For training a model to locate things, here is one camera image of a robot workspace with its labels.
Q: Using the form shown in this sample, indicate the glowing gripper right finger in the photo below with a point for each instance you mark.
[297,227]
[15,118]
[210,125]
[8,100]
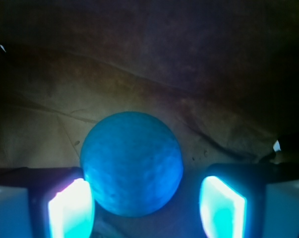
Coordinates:
[250,201]

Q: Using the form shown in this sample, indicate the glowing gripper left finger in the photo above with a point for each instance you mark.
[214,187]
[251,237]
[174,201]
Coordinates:
[45,203]

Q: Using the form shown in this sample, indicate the blue ball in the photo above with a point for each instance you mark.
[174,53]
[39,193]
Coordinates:
[133,163]

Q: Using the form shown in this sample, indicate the brown paper bag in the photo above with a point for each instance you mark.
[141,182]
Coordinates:
[222,74]

